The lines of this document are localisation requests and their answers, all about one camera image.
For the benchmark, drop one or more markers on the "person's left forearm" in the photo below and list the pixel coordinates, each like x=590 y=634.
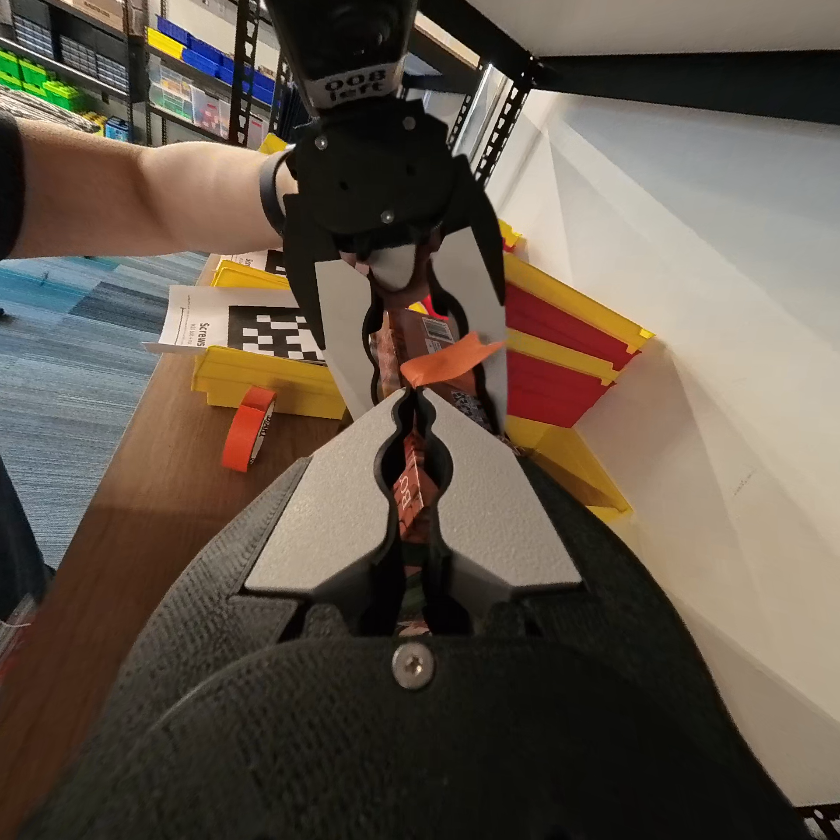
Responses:
x=131 y=190

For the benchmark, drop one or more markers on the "white paper sheet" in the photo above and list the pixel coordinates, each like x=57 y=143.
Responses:
x=246 y=261

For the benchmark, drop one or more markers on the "wooden desk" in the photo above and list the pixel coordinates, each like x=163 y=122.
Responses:
x=151 y=525

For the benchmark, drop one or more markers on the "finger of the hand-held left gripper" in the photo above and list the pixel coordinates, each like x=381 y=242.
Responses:
x=341 y=328
x=476 y=295

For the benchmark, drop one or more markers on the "person's left hand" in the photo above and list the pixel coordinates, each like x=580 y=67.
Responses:
x=358 y=262

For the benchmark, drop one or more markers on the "white shelf board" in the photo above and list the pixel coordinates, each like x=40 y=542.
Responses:
x=656 y=26

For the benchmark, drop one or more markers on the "orange tape roll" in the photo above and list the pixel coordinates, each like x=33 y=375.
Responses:
x=246 y=433

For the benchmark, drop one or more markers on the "row of blue bins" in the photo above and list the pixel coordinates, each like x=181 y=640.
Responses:
x=210 y=59

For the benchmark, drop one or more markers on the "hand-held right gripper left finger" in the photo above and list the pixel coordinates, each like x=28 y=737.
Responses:
x=308 y=525

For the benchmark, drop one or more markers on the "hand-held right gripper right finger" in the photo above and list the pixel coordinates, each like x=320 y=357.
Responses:
x=505 y=525

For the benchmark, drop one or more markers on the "grey drawer cabinets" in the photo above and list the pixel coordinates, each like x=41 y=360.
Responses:
x=72 y=52

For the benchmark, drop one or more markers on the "person's dark pants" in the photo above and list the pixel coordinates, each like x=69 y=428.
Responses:
x=19 y=558

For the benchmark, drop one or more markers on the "row of green bins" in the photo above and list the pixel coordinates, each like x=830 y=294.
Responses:
x=39 y=82

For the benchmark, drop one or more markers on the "silver metal upright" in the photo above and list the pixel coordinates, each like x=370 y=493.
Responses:
x=482 y=111

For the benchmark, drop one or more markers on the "red plastic bin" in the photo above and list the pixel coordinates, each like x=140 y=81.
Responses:
x=551 y=394
x=558 y=331

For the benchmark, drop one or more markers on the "black metal storage shelving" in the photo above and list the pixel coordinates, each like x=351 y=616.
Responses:
x=138 y=79

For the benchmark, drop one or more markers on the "black perforated rack frame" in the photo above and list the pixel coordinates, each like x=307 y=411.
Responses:
x=689 y=79

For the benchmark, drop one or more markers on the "orchid print toy box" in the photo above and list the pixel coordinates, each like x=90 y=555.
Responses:
x=410 y=325

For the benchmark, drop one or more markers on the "paper sheet with checker tag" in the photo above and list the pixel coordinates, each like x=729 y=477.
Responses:
x=197 y=328

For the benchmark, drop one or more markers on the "person's black shirt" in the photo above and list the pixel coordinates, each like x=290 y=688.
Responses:
x=8 y=184

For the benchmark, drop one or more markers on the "clear plastic container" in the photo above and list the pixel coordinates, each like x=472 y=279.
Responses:
x=184 y=98

